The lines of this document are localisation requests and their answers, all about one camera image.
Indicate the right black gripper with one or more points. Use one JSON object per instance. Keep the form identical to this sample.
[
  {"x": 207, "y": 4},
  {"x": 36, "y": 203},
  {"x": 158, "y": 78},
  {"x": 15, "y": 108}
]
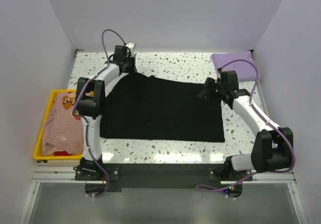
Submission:
[{"x": 209, "y": 84}]

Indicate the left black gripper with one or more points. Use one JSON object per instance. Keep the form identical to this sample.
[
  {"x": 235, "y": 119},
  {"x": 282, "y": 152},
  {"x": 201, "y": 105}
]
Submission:
[{"x": 133, "y": 69}]

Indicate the black t-shirt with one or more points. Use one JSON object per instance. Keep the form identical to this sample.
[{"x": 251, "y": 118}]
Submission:
[{"x": 149, "y": 108}]

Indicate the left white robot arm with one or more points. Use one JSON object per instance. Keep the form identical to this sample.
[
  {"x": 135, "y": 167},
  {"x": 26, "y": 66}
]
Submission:
[{"x": 90, "y": 100}]

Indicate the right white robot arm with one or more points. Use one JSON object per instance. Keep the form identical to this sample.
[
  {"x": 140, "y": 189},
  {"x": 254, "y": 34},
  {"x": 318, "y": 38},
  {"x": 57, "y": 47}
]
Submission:
[{"x": 273, "y": 146}]

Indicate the folded purple t-shirt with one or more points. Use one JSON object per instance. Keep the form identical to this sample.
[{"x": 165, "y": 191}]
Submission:
[{"x": 245, "y": 71}]

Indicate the pink printed t-shirt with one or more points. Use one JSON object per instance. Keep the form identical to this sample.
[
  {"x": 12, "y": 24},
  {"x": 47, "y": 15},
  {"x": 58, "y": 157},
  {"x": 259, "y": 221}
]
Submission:
[{"x": 62, "y": 131}]

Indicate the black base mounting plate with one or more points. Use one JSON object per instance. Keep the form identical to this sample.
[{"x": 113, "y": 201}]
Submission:
[{"x": 130, "y": 182}]

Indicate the red garment in bin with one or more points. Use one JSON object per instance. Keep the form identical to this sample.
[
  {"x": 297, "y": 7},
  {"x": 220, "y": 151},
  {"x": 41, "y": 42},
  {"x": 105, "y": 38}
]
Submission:
[{"x": 62, "y": 153}]

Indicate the yellow plastic bin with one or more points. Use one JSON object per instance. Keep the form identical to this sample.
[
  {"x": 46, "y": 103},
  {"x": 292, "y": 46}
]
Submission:
[{"x": 38, "y": 153}]

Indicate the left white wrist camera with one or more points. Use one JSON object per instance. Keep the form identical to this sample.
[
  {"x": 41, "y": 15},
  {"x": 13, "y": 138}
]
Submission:
[{"x": 131, "y": 48}]

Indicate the aluminium extrusion rail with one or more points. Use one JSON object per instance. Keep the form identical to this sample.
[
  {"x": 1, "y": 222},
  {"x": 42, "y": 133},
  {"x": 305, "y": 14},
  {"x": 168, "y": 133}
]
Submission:
[{"x": 66, "y": 172}]

